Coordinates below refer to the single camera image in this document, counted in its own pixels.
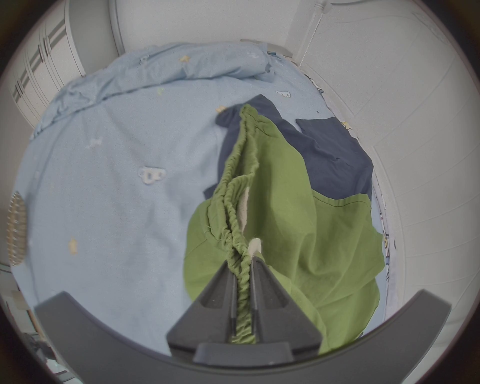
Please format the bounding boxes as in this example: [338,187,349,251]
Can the green shorts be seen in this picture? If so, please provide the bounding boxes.
[184,104,385,355]

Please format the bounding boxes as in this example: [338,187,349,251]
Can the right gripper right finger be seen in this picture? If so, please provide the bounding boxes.
[251,256,323,354]

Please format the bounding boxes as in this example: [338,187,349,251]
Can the white wardrobe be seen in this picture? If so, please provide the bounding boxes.
[9,0,87,128]

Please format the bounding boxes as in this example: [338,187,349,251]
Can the pale blue quilt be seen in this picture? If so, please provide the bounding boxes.
[32,40,286,139]

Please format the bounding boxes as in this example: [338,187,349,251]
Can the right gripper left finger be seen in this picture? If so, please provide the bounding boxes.
[167,259,239,355]

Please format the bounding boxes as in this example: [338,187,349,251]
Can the dark blue garment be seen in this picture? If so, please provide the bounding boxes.
[203,94,374,202]

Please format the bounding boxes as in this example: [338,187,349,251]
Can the round woven basket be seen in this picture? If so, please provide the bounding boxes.
[7,192,28,267]

